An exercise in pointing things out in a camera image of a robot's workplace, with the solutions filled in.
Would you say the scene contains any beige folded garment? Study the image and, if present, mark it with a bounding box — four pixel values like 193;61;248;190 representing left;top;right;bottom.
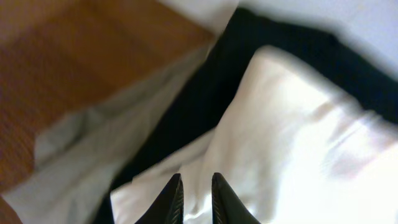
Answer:
3;46;210;223

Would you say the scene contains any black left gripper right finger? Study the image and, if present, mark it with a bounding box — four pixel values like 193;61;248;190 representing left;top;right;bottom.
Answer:
211;172;260;224

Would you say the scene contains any black folded garment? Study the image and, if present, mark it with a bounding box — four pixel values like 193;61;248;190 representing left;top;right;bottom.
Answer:
94;7;397;223

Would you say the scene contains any white t-shirt with robot print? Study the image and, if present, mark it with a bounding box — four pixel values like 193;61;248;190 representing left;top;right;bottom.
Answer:
110;47;397;223

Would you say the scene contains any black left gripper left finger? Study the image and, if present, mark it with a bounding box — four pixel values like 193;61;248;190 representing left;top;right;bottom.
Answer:
135;174;184;224

